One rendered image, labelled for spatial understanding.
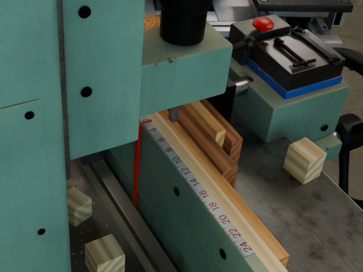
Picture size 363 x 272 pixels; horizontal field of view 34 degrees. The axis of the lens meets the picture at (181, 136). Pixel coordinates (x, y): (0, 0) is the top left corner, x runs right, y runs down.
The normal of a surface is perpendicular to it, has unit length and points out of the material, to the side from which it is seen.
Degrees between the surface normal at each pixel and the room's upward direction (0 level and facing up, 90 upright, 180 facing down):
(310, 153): 0
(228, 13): 0
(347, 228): 0
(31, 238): 90
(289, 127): 90
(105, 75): 90
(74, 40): 90
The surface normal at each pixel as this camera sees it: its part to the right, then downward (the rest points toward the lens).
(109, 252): 0.09, -0.76
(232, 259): -0.87, 0.26
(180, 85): 0.49, 0.60
